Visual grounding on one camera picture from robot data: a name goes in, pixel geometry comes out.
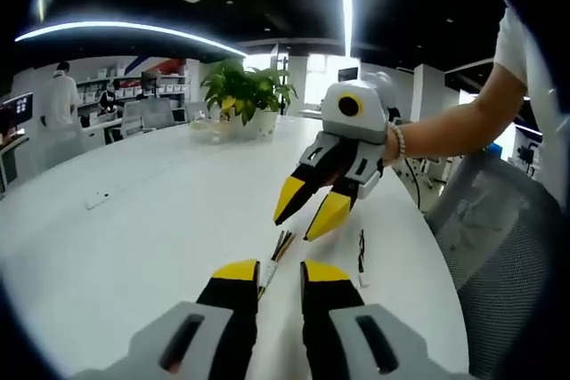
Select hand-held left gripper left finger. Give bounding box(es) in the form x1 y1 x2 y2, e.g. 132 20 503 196
73 258 262 380

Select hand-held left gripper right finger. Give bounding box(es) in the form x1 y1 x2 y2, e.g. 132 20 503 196
298 259 468 380

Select JST connector with dark wires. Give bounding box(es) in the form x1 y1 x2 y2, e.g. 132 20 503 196
354 229 371 289

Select small dark screen on stand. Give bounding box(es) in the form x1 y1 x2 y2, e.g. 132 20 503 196
337 66 360 86

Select black tripod stand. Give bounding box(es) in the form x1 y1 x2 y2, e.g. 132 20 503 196
274 41 291 115

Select green potted plant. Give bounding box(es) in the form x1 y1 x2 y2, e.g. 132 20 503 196
199 58 299 139

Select clear plastic container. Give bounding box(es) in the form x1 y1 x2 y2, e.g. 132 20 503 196
189 117 233 146

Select straight ceiling light strip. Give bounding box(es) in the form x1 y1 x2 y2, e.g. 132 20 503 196
334 0 357 59

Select grey mesh office chair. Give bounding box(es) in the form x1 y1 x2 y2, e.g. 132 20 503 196
425 150 565 380

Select white office chair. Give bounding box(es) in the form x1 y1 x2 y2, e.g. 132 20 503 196
119 101 146 137
142 98 175 131

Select dark monitor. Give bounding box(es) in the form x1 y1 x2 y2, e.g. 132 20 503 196
141 70 163 94

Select long curved ceiling light strip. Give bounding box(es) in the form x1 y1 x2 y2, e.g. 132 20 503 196
13 20 248 59

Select shelves with white boxes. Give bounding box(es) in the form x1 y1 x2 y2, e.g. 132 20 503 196
75 66 188 110

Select monitor with red screen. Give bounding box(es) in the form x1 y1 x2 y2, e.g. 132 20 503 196
0 92 35 125

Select beaded bracelet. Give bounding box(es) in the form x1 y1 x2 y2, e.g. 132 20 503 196
386 121 409 164

